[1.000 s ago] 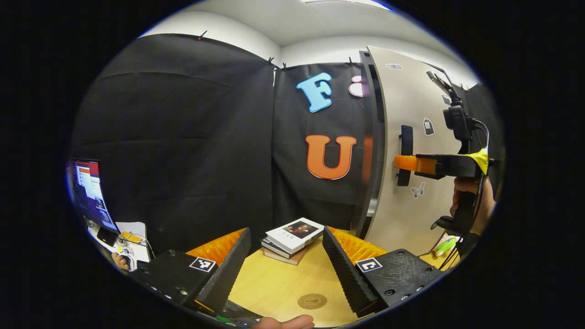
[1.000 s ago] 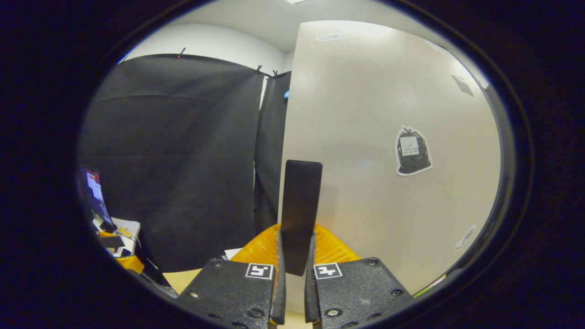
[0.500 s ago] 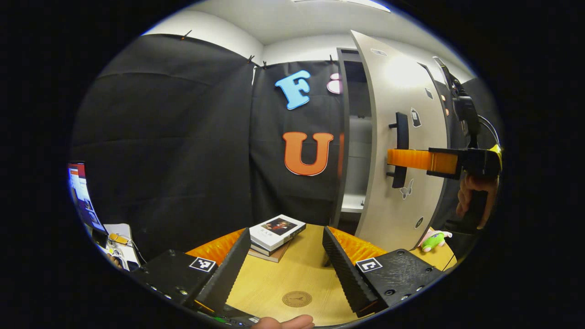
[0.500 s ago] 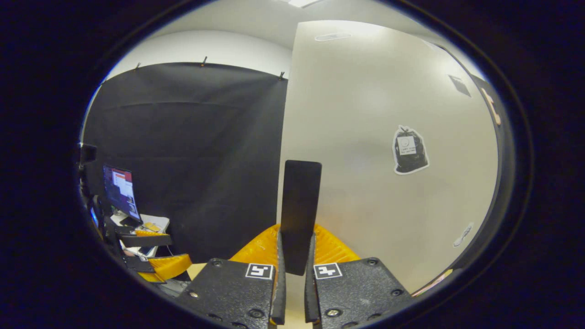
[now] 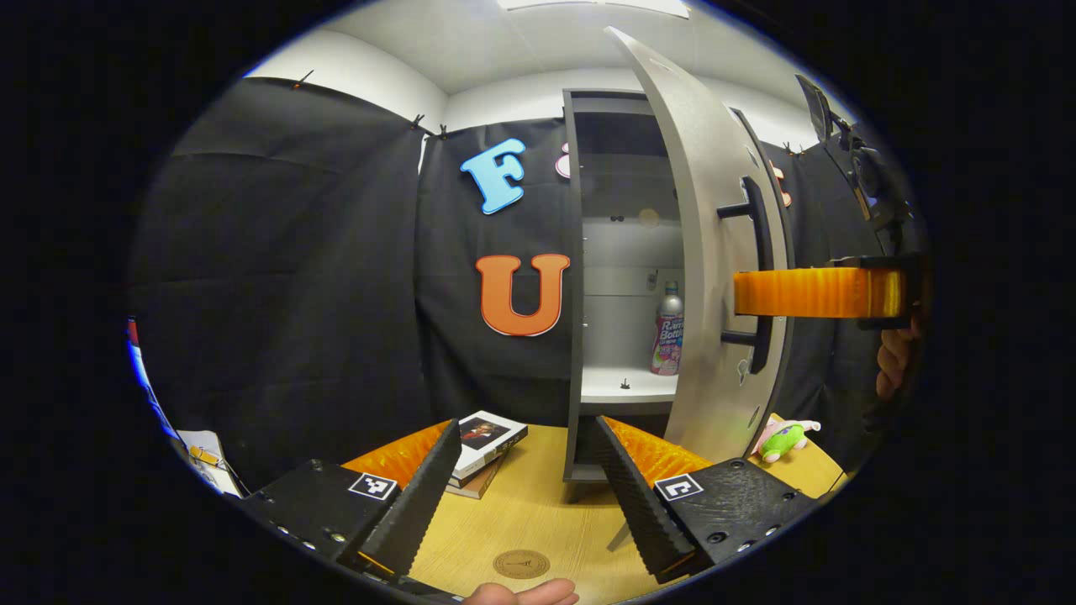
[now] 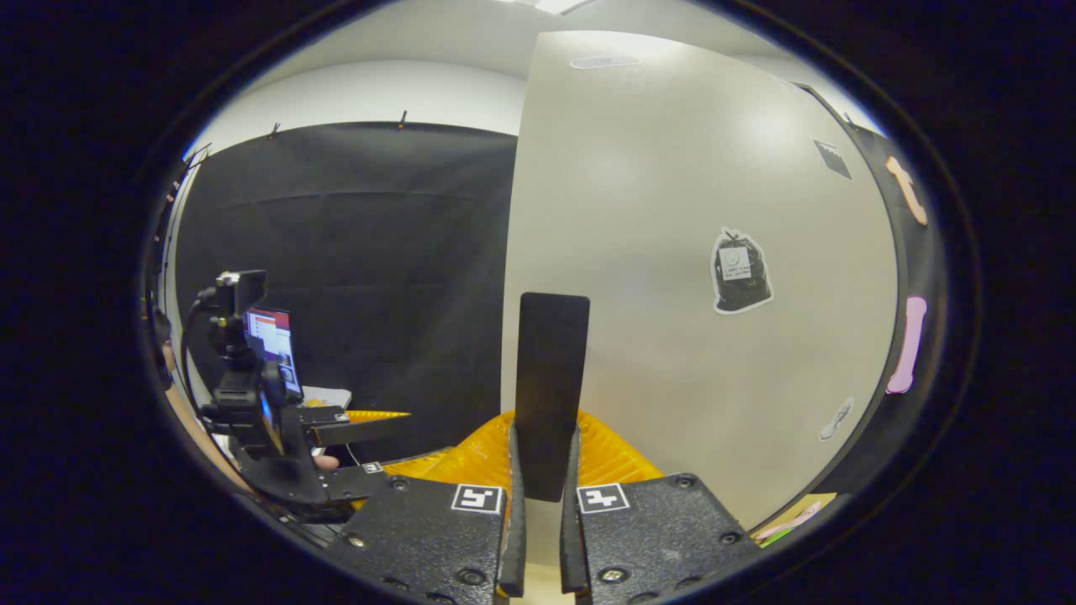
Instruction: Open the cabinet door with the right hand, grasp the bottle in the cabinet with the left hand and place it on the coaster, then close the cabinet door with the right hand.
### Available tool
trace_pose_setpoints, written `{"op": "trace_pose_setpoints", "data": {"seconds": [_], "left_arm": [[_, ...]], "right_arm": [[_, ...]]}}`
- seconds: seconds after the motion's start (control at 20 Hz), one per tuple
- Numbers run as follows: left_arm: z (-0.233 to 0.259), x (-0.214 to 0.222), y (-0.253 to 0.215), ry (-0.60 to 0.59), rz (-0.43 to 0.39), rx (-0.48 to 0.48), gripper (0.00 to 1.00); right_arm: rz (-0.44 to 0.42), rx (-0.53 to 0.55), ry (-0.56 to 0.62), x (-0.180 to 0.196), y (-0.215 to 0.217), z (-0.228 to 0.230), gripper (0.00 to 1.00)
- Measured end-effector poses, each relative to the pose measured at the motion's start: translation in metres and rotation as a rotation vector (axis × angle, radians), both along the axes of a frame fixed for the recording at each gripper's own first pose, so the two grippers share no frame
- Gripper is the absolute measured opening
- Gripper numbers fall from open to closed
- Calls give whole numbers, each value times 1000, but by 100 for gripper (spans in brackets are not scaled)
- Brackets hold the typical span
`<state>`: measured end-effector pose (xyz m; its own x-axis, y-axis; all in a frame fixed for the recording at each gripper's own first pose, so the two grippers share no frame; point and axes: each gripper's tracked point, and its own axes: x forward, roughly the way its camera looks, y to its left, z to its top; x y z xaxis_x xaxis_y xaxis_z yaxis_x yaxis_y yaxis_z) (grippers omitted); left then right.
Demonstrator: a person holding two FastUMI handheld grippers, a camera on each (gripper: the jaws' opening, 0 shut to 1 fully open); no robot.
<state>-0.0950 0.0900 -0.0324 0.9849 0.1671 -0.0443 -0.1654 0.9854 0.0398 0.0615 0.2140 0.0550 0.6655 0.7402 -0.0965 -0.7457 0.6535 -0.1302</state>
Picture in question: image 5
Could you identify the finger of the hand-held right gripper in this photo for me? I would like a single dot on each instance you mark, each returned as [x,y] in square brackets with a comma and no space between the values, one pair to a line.
[807,292]

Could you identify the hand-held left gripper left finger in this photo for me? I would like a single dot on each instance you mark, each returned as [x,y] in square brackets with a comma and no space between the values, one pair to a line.
[412,521]

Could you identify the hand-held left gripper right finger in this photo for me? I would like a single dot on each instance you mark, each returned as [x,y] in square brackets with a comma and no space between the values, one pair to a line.
[643,512]

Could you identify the beige cabinet door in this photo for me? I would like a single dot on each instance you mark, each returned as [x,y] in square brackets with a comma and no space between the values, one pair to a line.
[706,252]

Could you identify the pink label bottle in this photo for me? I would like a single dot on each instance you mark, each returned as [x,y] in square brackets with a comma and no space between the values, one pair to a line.
[668,336]

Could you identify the gray cabinet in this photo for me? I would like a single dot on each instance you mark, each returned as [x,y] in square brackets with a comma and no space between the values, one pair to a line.
[573,294]

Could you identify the brown book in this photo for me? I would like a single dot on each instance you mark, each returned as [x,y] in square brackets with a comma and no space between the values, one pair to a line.
[479,489]

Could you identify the white portrait cover book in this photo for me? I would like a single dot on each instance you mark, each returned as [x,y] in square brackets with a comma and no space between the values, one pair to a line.
[492,437]

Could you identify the green pink plush toy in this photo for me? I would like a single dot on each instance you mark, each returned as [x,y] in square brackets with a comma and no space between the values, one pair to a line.
[782,441]

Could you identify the black backdrop cloth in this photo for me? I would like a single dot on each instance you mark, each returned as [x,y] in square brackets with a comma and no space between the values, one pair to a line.
[277,294]

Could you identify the ceiling light panel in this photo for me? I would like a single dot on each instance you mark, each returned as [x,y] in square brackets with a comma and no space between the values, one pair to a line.
[588,7]

